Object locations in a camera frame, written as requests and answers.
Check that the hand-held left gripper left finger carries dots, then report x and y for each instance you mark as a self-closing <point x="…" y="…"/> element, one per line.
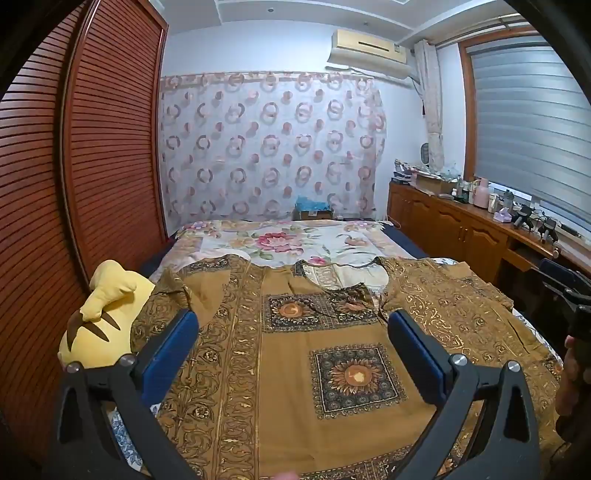
<point x="168" y="355"/>

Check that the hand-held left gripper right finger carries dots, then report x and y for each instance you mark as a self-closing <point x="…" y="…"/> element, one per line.
<point x="415" y="357"/>

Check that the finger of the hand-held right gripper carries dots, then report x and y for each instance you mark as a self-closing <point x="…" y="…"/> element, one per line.
<point x="561" y="277"/>

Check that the golden brown patterned garment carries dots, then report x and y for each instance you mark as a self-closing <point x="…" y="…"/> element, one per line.
<point x="286" y="369"/>

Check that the person's right hand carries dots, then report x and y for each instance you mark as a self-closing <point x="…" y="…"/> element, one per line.
<point x="575" y="383"/>

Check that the black device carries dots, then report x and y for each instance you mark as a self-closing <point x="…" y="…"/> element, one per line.
<point x="549" y="229"/>
<point x="524" y="217"/>

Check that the yellow plush toy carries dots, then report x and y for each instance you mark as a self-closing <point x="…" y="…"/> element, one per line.
<point x="106" y="300"/>

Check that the purple tissue box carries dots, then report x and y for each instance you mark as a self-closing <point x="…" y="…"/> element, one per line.
<point x="502" y="216"/>

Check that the pink bottle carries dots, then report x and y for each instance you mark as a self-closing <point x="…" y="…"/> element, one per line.
<point x="481" y="194"/>

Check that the wooden sideboard cabinet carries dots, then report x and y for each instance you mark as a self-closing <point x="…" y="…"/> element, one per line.
<point x="443" y="226"/>

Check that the pink floral blanket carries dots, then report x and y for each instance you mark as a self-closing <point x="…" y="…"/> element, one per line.
<point x="277" y="244"/>

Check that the open cardboard box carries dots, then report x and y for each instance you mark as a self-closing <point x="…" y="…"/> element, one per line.
<point x="434" y="184"/>

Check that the grey window blind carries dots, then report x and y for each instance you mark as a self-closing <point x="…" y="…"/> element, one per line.
<point x="521" y="120"/>

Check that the small cardboard box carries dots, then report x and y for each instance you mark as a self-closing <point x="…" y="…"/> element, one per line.
<point x="314" y="214"/>

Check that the grey desk fan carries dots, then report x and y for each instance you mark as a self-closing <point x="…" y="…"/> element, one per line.
<point x="423" y="154"/>

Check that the light blue cloth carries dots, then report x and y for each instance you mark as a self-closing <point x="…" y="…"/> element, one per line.
<point x="311" y="202"/>

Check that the tied beige curtain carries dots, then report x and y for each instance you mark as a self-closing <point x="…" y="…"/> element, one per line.
<point x="431" y="101"/>

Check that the red-brown louvered wardrobe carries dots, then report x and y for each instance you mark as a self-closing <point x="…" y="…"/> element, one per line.
<point x="106" y="138"/>

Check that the wooden window frame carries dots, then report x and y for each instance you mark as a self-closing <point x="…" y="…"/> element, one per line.
<point x="467" y="115"/>

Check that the wall air conditioner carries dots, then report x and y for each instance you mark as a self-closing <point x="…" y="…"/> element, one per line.
<point x="369" y="55"/>

